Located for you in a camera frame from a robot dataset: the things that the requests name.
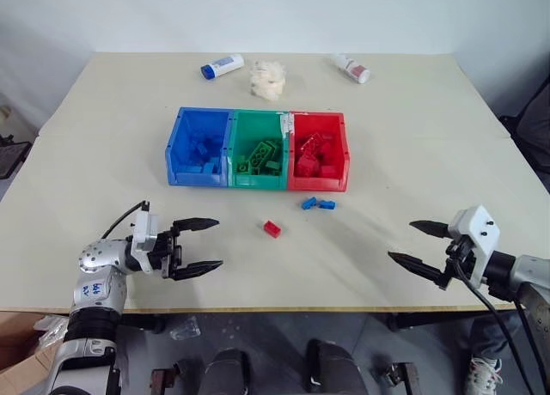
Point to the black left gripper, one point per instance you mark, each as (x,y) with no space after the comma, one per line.
(167,251)

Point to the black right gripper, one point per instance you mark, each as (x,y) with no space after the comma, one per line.
(462,257)

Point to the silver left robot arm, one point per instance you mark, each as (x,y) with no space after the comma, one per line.
(99,283)

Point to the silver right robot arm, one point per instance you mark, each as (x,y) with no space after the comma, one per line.
(533,279)

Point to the flat blue toy block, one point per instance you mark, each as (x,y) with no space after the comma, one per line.
(189,168)

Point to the clear plastic bag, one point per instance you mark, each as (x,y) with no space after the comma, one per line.
(185,328)
(51,326)

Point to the small green toy block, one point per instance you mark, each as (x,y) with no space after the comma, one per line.
(273,166)
(243,165)

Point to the blue jeans leg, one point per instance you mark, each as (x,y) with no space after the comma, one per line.
(490,335)

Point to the large green toy block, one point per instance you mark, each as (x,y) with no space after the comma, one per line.
(263,151)

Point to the blue plastic bin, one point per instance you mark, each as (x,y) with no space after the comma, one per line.
(193,124)

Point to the small red toy block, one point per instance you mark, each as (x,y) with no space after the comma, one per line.
(328,171)

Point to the dark rounded shape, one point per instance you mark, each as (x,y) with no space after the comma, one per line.
(227,371)
(335,369)

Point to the green plastic bin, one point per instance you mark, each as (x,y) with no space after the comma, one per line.
(253,124)

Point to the white sneaker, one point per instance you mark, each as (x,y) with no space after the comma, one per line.
(484,375)

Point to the white tape strip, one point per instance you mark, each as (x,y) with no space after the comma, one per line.
(285,124)

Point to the long red toy block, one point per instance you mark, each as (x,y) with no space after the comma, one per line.
(310,142)

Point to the black office chair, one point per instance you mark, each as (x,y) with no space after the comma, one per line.
(535,129)

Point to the red plastic bin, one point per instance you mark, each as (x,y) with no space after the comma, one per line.
(315,122)

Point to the crumpled white plastic bag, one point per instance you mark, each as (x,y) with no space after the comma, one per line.
(268,79)

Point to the white bottle with blue cap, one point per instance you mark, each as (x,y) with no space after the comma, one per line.
(225,64)

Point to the white bottle with red label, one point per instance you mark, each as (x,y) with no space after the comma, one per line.
(350,66)

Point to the black equipment case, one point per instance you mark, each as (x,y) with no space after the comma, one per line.
(13,156)

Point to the brown cardboard box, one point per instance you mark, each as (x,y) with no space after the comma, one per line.
(21,356)

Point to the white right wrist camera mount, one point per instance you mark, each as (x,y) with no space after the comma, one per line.
(477,232)

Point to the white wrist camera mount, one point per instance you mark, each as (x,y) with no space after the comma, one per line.
(144,223)
(477,232)

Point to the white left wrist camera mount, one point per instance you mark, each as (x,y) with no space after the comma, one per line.
(144,223)

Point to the black table frame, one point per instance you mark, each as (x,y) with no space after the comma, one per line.
(429,320)

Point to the brown metal floor bracket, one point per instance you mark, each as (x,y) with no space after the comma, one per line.
(165,378)
(401,378)

